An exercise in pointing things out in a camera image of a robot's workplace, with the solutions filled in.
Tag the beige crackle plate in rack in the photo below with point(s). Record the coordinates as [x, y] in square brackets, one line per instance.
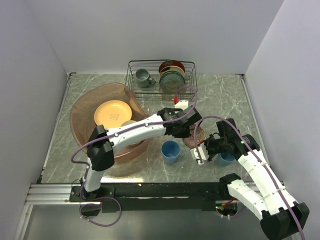
[170, 86]

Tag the yellow blue sun bowl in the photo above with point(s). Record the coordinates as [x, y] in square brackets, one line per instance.
[136, 143]

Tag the tan bottom plate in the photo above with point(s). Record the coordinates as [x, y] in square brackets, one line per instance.
[112, 114]

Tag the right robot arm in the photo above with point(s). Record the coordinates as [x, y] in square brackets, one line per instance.
[279, 213]

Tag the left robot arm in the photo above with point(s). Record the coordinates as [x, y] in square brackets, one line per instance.
[104, 143]

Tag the red zigzag bottom bowl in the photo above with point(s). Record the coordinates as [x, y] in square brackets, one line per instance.
[199, 137]

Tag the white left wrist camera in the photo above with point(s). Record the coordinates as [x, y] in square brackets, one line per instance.
[180, 104]

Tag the pink transparent plastic bin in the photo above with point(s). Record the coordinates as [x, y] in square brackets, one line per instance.
[81, 117]

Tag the grey ceramic mug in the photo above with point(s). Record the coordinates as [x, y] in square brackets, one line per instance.
[143, 78]

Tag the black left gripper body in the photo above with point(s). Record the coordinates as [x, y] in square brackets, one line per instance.
[184, 133]

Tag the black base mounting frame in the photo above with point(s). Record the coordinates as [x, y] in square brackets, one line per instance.
[146, 196]

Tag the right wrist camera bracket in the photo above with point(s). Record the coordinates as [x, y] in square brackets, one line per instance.
[200, 154]

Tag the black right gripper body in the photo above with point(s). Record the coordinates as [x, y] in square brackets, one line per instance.
[215, 146]

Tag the cream plate in rack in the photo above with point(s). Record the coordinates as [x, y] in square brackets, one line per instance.
[172, 68]

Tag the blue plastic cup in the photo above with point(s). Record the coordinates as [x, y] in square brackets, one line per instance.
[225, 159]
[170, 151]

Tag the plain white ceramic bowl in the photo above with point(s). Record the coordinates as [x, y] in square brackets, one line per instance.
[129, 122]

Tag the metal wire dish rack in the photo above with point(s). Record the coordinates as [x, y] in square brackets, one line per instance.
[186, 92]

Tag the red floral plate in rack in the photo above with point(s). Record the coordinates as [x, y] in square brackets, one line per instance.
[171, 63]

